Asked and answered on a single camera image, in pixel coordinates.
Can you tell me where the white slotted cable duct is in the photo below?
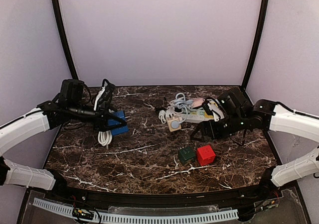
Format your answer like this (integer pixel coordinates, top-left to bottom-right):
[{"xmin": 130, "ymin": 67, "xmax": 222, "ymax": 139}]
[{"xmin": 32, "ymin": 198, "xmax": 238, "ymax": 224}]

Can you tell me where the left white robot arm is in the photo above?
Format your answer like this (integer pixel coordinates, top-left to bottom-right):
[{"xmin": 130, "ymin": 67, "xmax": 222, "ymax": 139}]
[{"xmin": 0, "ymin": 101, "xmax": 127, "ymax": 191}]

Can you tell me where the dark green cube socket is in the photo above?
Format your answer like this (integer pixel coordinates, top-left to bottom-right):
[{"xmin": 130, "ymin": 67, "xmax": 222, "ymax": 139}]
[{"xmin": 177, "ymin": 146, "xmax": 196, "ymax": 165}]

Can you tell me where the red cube socket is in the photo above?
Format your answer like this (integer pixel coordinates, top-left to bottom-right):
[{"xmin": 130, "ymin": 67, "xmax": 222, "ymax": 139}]
[{"xmin": 196, "ymin": 145, "xmax": 216, "ymax": 166}]

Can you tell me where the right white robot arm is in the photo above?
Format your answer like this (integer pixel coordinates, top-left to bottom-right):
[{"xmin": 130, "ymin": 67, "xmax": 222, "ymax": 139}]
[{"xmin": 190, "ymin": 98, "xmax": 319, "ymax": 189}]

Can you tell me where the black charger plug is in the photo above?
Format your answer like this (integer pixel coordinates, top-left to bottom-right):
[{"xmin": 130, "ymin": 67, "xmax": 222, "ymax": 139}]
[{"xmin": 173, "ymin": 106, "xmax": 182, "ymax": 113}]

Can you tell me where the beige cube socket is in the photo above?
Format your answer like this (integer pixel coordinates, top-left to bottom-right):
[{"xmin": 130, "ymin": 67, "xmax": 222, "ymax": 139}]
[{"xmin": 166, "ymin": 117, "xmax": 182, "ymax": 132}]

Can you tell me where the white power strip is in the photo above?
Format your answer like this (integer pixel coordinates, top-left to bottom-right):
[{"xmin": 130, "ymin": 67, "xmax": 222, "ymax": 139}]
[{"xmin": 184, "ymin": 110, "xmax": 214, "ymax": 123}]

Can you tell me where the blue cube socket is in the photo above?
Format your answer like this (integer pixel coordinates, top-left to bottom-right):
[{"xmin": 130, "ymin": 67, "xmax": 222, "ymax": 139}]
[{"xmin": 108, "ymin": 111, "xmax": 129, "ymax": 136}]

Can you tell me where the right black frame post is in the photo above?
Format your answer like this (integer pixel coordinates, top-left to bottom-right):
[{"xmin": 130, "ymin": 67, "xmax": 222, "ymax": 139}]
[{"xmin": 241, "ymin": 0, "xmax": 269, "ymax": 90}]

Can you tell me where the pink plug adapter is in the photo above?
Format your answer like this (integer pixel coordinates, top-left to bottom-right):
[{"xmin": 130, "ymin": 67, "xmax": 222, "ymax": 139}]
[{"xmin": 191, "ymin": 98, "xmax": 205, "ymax": 109}]

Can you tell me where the black frame post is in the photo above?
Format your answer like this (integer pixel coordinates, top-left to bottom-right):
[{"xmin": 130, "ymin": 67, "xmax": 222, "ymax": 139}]
[
  {"xmin": 241, "ymin": 0, "xmax": 269, "ymax": 90},
  {"xmin": 51, "ymin": 0, "xmax": 79, "ymax": 80}
]

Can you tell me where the yellow cube socket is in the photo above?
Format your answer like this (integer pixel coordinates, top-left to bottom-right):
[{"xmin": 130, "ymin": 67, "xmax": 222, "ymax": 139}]
[{"xmin": 204, "ymin": 108, "xmax": 214, "ymax": 118}]

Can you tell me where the small circuit board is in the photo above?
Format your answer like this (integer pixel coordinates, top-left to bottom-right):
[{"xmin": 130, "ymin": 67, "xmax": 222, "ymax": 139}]
[{"xmin": 72, "ymin": 208, "xmax": 94, "ymax": 221}]

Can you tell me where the white braided cable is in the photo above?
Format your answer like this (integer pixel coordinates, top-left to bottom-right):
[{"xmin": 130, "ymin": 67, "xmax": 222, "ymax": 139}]
[{"xmin": 159, "ymin": 109, "xmax": 175, "ymax": 124}]

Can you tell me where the light blue plug cable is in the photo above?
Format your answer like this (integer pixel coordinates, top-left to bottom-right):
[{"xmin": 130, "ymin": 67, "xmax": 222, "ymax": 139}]
[{"xmin": 169, "ymin": 92, "xmax": 197, "ymax": 122}]

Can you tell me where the left black frame post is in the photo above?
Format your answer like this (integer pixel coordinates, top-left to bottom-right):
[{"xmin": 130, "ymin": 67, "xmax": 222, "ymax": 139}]
[{"xmin": 51, "ymin": 0, "xmax": 79, "ymax": 80}]

